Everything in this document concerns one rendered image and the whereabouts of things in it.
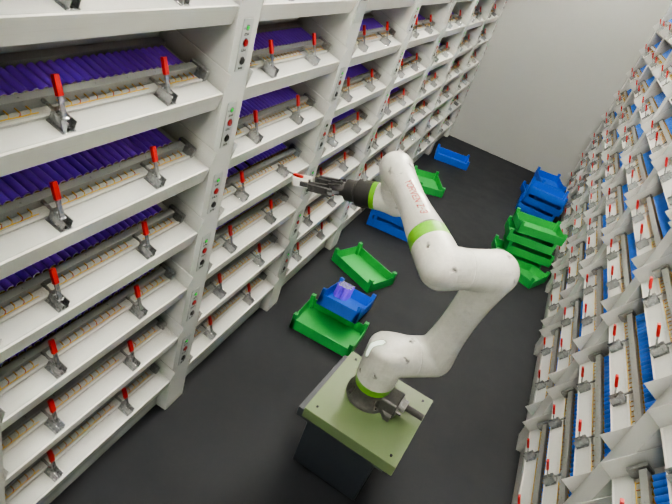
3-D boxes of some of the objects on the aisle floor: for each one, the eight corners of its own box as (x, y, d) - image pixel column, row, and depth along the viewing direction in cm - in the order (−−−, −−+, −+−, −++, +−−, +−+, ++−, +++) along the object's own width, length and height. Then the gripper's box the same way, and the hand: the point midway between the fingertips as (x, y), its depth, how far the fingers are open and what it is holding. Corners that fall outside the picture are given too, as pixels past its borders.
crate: (392, 284, 295) (397, 273, 291) (367, 293, 282) (371, 281, 278) (356, 253, 311) (361, 241, 307) (330, 259, 298) (335, 247, 294)
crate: (335, 290, 276) (341, 276, 274) (370, 309, 272) (377, 295, 270) (315, 303, 247) (322, 287, 246) (355, 324, 243) (362, 308, 241)
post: (182, 393, 198) (315, -252, 102) (165, 410, 190) (291, -272, 94) (138, 366, 202) (226, -278, 106) (119, 381, 194) (196, -299, 98)
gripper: (347, 210, 179) (283, 196, 187) (364, 194, 192) (304, 182, 200) (348, 188, 176) (283, 175, 184) (366, 174, 189) (304, 162, 197)
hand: (302, 180), depth 191 cm, fingers open, 3 cm apart
